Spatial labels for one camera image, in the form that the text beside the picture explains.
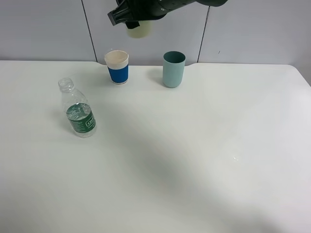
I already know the teal plastic cup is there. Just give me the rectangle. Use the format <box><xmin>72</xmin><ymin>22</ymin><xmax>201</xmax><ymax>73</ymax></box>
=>
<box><xmin>162</xmin><ymin>51</ymin><xmax>186</xmax><ymax>88</ymax></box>

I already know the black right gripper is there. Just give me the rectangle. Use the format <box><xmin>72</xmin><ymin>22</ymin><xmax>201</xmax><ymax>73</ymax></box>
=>
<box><xmin>108</xmin><ymin>0</ymin><xmax>194</xmax><ymax>29</ymax></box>

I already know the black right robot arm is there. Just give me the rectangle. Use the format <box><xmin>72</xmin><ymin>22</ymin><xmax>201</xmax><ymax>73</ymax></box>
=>
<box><xmin>108</xmin><ymin>0</ymin><xmax>227</xmax><ymax>29</ymax></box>

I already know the blue sleeved paper cup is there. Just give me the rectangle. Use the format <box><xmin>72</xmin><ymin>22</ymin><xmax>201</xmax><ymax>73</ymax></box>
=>
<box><xmin>104</xmin><ymin>50</ymin><xmax>129</xmax><ymax>84</ymax></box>

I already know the clear plastic bottle green label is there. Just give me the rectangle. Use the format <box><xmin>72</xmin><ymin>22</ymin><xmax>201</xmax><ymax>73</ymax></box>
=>
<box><xmin>58</xmin><ymin>78</ymin><xmax>97</xmax><ymax>138</ymax></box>

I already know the pale green plastic cup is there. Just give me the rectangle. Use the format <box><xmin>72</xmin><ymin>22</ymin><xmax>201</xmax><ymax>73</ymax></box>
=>
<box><xmin>126</xmin><ymin>21</ymin><xmax>152</xmax><ymax>39</ymax></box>

